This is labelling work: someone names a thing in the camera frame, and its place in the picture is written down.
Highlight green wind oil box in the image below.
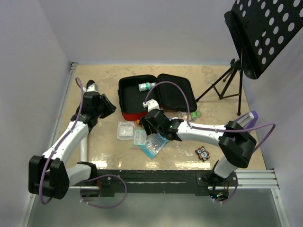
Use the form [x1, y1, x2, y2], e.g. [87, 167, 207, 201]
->
[190, 111, 202, 119]

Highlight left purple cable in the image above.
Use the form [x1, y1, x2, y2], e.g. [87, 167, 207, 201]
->
[39, 77, 127, 209]

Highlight purple box device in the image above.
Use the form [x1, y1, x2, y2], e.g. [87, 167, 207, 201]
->
[235, 111, 258, 131]

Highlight black microphone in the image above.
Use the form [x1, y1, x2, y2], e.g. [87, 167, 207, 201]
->
[86, 80, 95, 88]

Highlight aluminium rail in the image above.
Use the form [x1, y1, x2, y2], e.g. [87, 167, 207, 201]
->
[42, 62, 79, 156]
[69, 170, 278, 190]

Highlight aluminium left rail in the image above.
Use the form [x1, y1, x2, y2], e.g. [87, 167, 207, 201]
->
[42, 62, 79, 156]

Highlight blue mask package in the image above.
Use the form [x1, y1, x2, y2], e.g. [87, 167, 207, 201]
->
[139, 133, 169, 159]

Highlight brown owl toy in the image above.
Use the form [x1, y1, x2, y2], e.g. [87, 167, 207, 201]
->
[195, 146, 210, 162]

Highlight aluminium front rail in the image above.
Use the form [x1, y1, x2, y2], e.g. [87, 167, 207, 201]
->
[69, 170, 278, 190]

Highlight white gauze pad packet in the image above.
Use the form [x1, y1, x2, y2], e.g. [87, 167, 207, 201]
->
[117, 121, 135, 140]

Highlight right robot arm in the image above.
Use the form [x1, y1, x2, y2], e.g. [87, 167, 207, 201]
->
[143, 99, 257, 186]

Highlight red medicine kit case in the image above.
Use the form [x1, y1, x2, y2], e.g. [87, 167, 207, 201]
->
[118, 73, 197, 121]

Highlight white medicine bottle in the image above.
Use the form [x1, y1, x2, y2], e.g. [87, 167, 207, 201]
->
[138, 82, 156, 92]

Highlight black music stand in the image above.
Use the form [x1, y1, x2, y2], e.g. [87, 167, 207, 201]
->
[195, 0, 303, 116]

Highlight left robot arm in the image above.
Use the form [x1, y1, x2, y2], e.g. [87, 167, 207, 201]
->
[28, 78, 116, 200]

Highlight bandage plasters bag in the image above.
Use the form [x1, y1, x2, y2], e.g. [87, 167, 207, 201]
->
[134, 130, 147, 146]

